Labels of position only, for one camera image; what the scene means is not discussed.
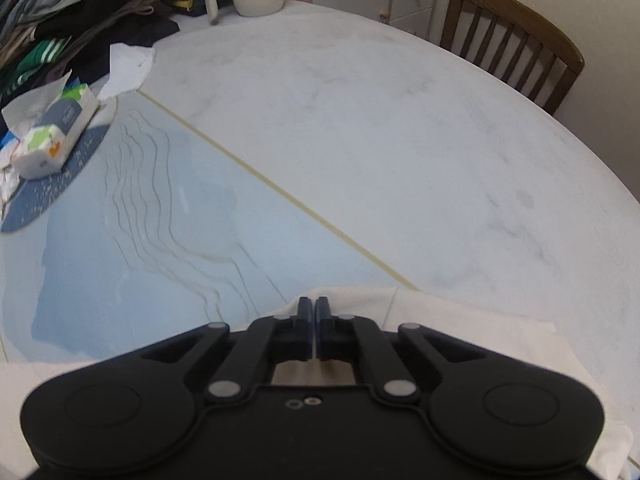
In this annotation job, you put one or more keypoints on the crumpled white paper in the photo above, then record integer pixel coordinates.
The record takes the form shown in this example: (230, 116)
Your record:
(127, 67)

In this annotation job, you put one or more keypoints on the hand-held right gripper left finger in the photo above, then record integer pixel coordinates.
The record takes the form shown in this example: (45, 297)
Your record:
(306, 327)

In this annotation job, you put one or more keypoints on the dark wooden chair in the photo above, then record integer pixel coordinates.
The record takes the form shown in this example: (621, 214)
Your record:
(510, 35)

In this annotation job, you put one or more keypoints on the tissue pack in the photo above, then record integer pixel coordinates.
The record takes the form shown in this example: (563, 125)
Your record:
(52, 132)

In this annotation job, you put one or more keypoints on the light blue patterned table mat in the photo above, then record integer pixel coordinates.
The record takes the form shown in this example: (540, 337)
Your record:
(150, 260)

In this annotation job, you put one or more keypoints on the white t-shirt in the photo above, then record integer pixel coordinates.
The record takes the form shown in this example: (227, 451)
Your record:
(475, 320)

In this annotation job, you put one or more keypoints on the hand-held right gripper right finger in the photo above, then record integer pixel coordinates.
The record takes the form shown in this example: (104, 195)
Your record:
(320, 327)

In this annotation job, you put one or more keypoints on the round dark blue placemat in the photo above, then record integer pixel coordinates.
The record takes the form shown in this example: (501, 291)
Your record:
(47, 195)

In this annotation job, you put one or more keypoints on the pile of dark clothes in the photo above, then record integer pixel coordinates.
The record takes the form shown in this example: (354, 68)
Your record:
(60, 5)

